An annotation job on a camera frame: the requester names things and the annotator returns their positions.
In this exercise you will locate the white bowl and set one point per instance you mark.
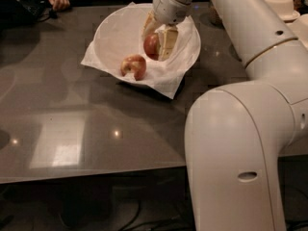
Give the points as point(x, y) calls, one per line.
point(122, 32)

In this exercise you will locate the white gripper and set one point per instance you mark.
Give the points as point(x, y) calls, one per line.
point(167, 8)

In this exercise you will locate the white foam container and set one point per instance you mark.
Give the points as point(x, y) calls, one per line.
point(284, 9)

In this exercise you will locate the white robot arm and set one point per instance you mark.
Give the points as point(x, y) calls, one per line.
point(234, 133)

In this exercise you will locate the glass jar with grains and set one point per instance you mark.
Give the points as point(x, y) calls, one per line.
point(213, 15)

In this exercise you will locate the whole red apple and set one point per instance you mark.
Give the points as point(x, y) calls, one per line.
point(151, 46)

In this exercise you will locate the bitten red apple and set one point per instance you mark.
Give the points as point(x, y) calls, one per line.
point(135, 64)

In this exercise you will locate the black laptop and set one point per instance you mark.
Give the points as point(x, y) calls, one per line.
point(20, 12)

